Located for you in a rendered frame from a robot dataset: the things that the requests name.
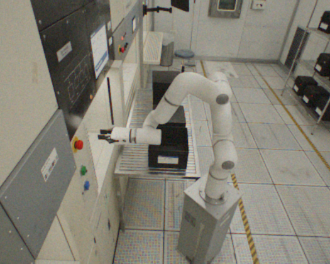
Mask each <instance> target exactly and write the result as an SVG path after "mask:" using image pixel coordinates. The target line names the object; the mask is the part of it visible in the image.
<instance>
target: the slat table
mask: <svg viewBox="0 0 330 264"><path fill-rule="evenodd" d="M139 93H141V94H139ZM152 93H153V90H152V89H145V88H136V90H135V94H134V97H133V103H132V106H131V110H130V113H129V116H128V120H127V123H126V127H127V128H130V129H132V128H131V127H137V128H142V127H143V123H144V120H145V119H146V116H148V115H147V114H149V113H150V112H147V111H152V109H153V106H150V105H153V94H152ZM146 95H147V96H146ZM150 97H152V98H150ZM185 99H186V100H185ZM185 99H184V100H183V101H182V103H181V105H180V106H182V105H185V106H183V107H184V109H185V110H184V111H185V118H186V122H187V124H186V128H188V134H191V135H188V140H189V145H192V146H189V155H190V156H188V160H187V161H194V162H187V163H194V165H193V164H187V166H188V167H187V169H186V170H181V169H177V170H174V169H160V168H149V167H148V160H143V159H140V158H144V159H148V154H140V153H148V149H142V148H148V145H149V144H132V143H130V144H121V147H120V151H119V156H118V160H117V162H116V166H115V171H114V178H115V183H116V191H120V195H117V194H116V195H117V201H118V209H119V217H120V222H121V230H122V232H123V233H124V232H125V224H124V208H125V205H126V199H127V196H128V186H129V180H130V177H149V178H163V179H187V188H188V187H189V180H195V182H196V181H197V180H198V179H200V177H201V174H200V169H199V156H198V152H197V143H196V138H195V131H194V118H193V113H192V105H191V100H190V94H188V95H187V96H186V97H185ZM139 100H140V101H139ZM143 101H145V102H143ZM149 103H150V104H149ZM139 104H142V105H139ZM140 106H145V108H144V107H140ZM147 109H150V110H147ZM188 114H189V115H188ZM187 116H188V117H187ZM143 118H144V119H143ZM187 118H188V119H187ZM140 119H143V120H140ZM135 121H137V122H135ZM140 121H142V122H140ZM131 123H137V124H131ZM131 125H132V126H131ZM191 143H192V144H191ZM137 145H139V146H137ZM142 145H145V146H142ZM125 147H128V148H125ZM135 150H138V151H135ZM141 150H147V151H141ZM192 150H193V151H192ZM124 152H126V153H124ZM123 155H130V156H123ZM130 158H132V159H130ZM134 158H137V159H134ZM192 158H194V159H192ZM122 161H131V162H122ZM122 163H129V164H130V165H127V164H122ZM133 164H135V165H133ZM139 164H142V165H139ZM123 167H130V168H123ZM133 167H135V168H133ZM190 167H195V168H190ZM120 169H121V170H120ZM188 169H189V170H188ZM127 170H129V171H127ZM132 170H134V171H132ZM139 170H145V171H158V172H140V171H139ZM165 172H177V173H165ZM181 172H183V173H181ZM190 173H192V174H190ZM119 176H124V177H128V179H127V186H126V191H125V195H124V200H123V203H122V193H121V183H120V177H119Z"/></svg>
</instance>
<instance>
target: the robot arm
mask: <svg viewBox="0 0 330 264"><path fill-rule="evenodd" d="M188 94H191V95H193V96H196V97H198V98H199V99H201V100H202V101H204V102H206V103H208V104H209V105H210V110H211V118H212V147H213V151H214V161H213V162H211V165H210V168H209V173H208V176H207V180H206V181H205V182H204V183H202V184H201V185H200V187H199V195H200V196H201V197H202V199H203V200H204V201H206V202H208V203H210V204H213V205H220V204H223V203H225V202H226V201H227V199H228V195H229V193H228V189H227V188H226V184H227V181H228V176H229V173H230V171H231V170H234V169H235V168H236V167H237V165H238V155H237V152H236V149H235V146H234V140H233V136H232V114H231V105H230V100H231V98H232V96H233V93H232V90H231V86H230V85H229V82H228V78H227V77H226V75H225V74H223V73H222V72H213V73H211V74H210V75H209V76H208V77H207V78H205V77H204V76H202V75H201V74H198V73H193V72H182V73H181V74H178V76H176V78H175V79H174V80H173V82H172V83H171V84H170V86H169V88H168V90H167V91H166V93H165V94H164V96H163V98H162V100H161V101H160V102H159V104H158V106H157V108H156V109H155V110H152V111H151V112H150V113H149V115H148V116H147V117H146V119H145V120H144V123H143V127H142V128H132V129H130V128H124V127H115V126H114V127H113V128H110V129H100V135H97V138H98V140H106V141H107V142H108V143H109V144H129V143H131V142H132V144H152V145H160V144H161V140H162V131H161V130H160V129H157V126H158V125H159V124H165V123H167V122H168V121H169V119H170V118H171V117H172V116H173V114H174V113H175V111H176V110H177V108H178V107H179V106H180V105H181V103H182V101H183V100H184V99H185V97H186V96H187V95H188ZM107 134H111V135H107ZM105 135H107V136H105Z"/></svg>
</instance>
